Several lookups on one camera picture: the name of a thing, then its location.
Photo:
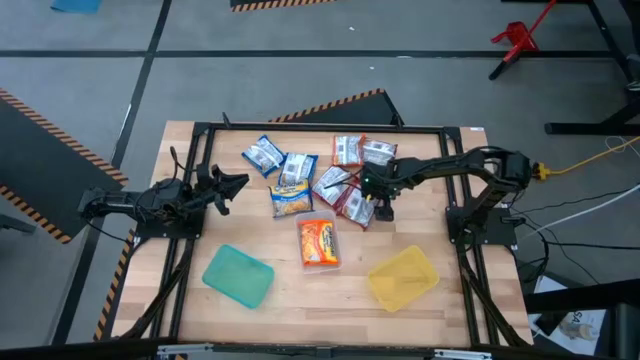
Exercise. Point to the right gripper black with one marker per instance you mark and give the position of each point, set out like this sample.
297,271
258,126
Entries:
381,181

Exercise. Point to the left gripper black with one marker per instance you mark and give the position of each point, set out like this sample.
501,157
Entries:
205,187

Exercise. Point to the blue ramen noodle pack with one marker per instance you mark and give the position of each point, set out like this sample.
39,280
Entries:
292,199
298,167
265,156

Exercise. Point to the clear plastic container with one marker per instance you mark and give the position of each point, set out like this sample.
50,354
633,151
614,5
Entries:
322,270

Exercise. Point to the green plastic container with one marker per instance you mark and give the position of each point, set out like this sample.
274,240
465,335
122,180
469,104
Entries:
237,276

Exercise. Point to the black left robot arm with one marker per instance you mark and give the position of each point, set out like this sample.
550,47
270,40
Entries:
125,202

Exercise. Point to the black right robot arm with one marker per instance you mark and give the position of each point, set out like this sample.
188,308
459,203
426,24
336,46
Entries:
450,167

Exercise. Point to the black hazard-striped floor mat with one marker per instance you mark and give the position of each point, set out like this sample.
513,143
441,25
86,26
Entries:
40,165
360,112
260,2

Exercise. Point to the yellow plastic container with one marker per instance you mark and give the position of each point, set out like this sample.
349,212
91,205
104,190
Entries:
402,278

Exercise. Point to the small white sticker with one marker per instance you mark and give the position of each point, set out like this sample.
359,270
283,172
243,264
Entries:
477,129

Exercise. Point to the hazard-striped edge strip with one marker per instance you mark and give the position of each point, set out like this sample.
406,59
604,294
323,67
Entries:
112,290

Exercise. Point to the grey metal bar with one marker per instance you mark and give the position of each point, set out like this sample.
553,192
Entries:
15,222

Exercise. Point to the red floor stand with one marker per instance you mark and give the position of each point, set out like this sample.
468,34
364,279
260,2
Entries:
517,37

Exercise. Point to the long black rig beam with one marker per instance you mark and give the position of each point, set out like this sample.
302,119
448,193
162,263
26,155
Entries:
75,352

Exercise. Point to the black metal beam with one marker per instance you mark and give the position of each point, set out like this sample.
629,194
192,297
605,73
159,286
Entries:
575,299

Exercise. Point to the blue floor mat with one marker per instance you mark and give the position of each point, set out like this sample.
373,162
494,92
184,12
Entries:
75,5

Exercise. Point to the white printed paper sheet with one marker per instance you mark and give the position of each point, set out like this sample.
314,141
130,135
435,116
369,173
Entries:
600,325

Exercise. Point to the person's leg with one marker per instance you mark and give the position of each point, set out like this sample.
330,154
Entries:
635,85

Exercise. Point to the black aluminium table frame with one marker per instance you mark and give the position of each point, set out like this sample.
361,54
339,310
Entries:
325,128

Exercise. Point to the silver metal bracket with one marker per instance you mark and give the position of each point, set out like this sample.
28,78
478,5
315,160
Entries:
185,348
460,354

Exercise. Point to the black desk frame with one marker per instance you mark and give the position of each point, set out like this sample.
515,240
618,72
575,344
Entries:
590,128

